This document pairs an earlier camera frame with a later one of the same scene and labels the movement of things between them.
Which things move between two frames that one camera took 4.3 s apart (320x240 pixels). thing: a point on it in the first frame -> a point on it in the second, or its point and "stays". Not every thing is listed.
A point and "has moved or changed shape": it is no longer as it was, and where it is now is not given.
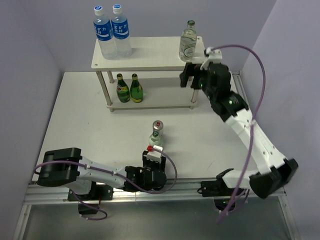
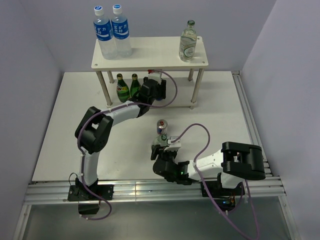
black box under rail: [83, 209] stays
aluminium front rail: [178, 191] stays
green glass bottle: [122, 90] stays
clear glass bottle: [188, 42] stays
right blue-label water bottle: [120, 27] stays
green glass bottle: [136, 91] stays
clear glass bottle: [155, 139] has moved or changed shape
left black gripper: [161, 166] -> [161, 88]
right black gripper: [190, 69] -> [156, 150]
